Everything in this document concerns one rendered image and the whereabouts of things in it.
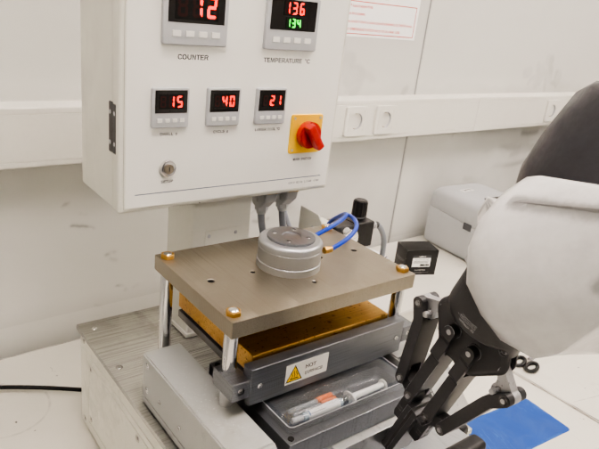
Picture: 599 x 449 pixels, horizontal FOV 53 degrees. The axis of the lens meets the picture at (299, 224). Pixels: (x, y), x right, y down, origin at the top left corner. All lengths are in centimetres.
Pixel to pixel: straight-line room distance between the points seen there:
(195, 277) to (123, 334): 26
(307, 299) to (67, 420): 53
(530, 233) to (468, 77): 151
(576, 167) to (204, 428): 43
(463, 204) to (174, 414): 114
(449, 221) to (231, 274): 109
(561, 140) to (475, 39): 139
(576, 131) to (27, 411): 92
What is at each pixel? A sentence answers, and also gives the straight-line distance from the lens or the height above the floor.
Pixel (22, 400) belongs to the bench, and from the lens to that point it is 113.
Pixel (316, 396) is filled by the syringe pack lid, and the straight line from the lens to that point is 70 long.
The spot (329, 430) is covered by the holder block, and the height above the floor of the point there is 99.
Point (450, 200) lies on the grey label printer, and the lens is 171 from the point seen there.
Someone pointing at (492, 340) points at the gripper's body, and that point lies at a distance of 52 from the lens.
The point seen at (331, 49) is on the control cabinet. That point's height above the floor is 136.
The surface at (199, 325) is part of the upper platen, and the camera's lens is 76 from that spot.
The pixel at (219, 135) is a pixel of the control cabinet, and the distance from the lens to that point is 78.
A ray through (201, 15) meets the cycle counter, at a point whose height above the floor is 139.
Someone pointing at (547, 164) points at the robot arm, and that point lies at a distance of 44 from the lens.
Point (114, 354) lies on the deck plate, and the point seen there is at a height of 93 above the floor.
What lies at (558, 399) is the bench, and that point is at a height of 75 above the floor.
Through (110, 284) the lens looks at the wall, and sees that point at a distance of 127.
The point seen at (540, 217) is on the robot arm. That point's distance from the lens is 33.
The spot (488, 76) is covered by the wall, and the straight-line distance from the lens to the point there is 190.
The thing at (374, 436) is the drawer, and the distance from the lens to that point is 66.
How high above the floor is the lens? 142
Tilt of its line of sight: 21 degrees down
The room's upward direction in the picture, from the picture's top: 7 degrees clockwise
